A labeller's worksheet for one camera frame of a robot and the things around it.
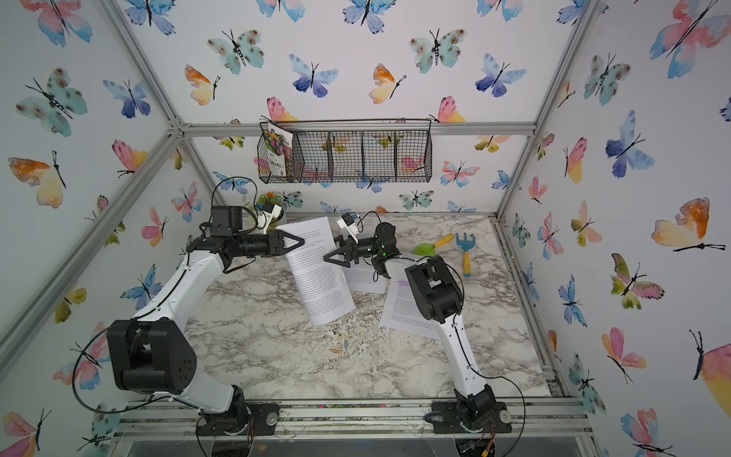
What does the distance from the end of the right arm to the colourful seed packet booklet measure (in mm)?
319

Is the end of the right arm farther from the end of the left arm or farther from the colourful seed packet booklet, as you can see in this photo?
the colourful seed packet booklet

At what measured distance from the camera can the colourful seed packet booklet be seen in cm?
88

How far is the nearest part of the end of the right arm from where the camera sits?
833mm
